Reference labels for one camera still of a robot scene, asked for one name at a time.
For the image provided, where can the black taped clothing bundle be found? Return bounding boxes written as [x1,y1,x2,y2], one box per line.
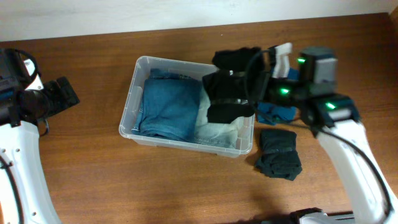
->
[202,47,265,124]

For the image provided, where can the light blue jeans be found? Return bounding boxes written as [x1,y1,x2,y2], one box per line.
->
[194,87,244,149]

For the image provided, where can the dark blue jeans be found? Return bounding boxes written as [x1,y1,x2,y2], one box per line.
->
[132,68,202,142]

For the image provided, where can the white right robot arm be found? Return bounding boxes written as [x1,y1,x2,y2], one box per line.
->
[244,43,397,223]

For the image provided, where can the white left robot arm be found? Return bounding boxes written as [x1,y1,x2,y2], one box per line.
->
[1,49,80,223]

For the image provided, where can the blue taped clothing bundle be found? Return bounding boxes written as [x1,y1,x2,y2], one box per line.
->
[256,67,300,126]

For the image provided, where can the clear plastic storage bin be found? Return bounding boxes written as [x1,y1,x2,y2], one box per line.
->
[119,56,255,158]

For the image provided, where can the small black clothing bundle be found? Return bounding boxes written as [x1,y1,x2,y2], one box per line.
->
[254,129,302,181]

